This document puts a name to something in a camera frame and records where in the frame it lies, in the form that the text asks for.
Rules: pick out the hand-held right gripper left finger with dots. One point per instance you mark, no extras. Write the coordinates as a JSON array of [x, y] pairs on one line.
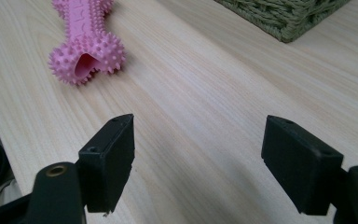
[[107, 165]]

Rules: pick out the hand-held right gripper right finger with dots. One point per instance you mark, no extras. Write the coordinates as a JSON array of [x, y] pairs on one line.
[[301, 165]]

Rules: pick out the pink spiky bone chew toy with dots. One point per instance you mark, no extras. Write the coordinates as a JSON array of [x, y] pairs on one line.
[[85, 43]]

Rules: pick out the green woven basket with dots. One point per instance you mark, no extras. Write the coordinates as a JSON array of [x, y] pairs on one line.
[[282, 15]]

